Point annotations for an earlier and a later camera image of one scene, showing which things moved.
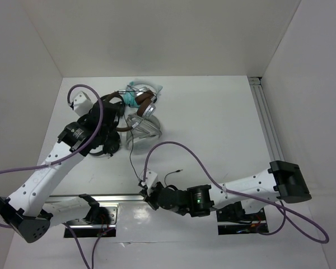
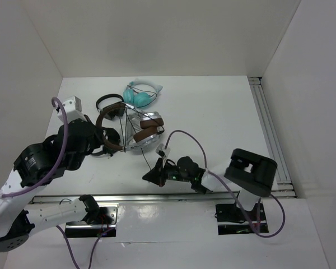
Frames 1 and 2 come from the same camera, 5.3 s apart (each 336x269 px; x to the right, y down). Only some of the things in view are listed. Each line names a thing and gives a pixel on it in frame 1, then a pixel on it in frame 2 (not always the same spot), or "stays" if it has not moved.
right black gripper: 149,196 → 157,175
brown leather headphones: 144,98 → 151,126
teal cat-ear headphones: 130,92 stays
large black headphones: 111,142 stays
